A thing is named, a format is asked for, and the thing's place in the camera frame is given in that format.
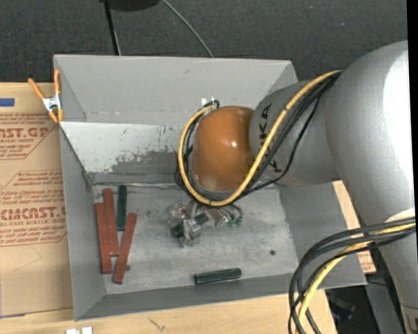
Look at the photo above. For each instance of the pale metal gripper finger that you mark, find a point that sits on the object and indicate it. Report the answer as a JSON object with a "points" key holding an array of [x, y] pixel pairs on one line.
{"points": [[192, 234], [179, 211]]}

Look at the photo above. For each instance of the red-brown flat block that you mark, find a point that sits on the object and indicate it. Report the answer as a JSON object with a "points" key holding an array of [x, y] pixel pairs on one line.
{"points": [[125, 247], [103, 243], [111, 222]]}

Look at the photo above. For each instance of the dark green block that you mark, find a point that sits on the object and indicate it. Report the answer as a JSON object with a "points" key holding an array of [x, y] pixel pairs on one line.
{"points": [[121, 208], [217, 276], [177, 230]]}

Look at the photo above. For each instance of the brown cardboard board, red print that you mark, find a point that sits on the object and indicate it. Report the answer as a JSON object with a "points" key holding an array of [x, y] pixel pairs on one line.
{"points": [[33, 260]]}

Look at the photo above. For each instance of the grey metal bin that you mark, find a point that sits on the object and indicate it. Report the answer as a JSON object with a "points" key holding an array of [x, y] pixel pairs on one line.
{"points": [[212, 252]]}

